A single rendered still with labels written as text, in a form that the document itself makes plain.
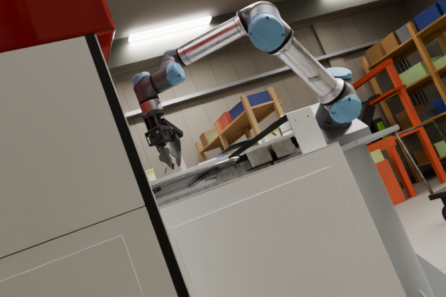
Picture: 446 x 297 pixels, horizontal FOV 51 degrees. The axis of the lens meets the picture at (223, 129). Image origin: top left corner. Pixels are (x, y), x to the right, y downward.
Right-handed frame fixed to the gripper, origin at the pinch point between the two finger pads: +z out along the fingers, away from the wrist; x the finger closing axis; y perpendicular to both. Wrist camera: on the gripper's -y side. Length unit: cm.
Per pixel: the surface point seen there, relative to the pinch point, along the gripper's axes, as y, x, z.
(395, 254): -43, 50, 61
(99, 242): 73, 20, 19
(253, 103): -387, -96, -89
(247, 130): -476, -151, -75
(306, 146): 4.6, 47.8, 13.1
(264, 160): -2.9, 30.8, 11.1
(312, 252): 20, 42, 41
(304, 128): 3.2, 49.1, 7.7
